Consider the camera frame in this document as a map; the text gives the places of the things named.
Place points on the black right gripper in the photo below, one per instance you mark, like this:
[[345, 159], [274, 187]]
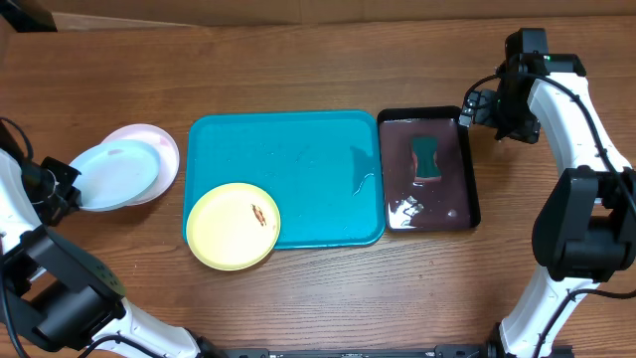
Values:
[[528, 133]]

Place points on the teal plastic serving tray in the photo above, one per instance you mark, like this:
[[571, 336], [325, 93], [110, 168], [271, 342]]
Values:
[[322, 169]]

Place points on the dark object top left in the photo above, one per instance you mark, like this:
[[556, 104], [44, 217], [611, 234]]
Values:
[[26, 16]]

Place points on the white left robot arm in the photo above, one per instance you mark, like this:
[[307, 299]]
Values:
[[56, 295]]

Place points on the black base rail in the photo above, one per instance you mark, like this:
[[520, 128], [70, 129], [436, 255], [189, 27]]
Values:
[[348, 353]]

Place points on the yellow plate with stain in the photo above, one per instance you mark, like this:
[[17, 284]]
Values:
[[233, 227]]

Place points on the brown cardboard backdrop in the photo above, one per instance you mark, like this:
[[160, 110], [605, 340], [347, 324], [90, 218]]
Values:
[[264, 12]]

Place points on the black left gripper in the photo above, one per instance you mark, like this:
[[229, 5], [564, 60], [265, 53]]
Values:
[[54, 209]]

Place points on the black rectangular water tray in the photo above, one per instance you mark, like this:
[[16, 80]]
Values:
[[449, 204]]

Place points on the light blue plate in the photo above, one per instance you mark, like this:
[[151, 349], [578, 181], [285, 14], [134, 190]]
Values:
[[113, 174]]

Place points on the green and pink sponge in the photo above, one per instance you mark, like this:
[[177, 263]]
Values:
[[423, 153]]

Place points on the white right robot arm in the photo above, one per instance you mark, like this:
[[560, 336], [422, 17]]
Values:
[[585, 232]]

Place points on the pink plate with red stain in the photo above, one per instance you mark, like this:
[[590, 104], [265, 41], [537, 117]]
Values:
[[168, 152]]

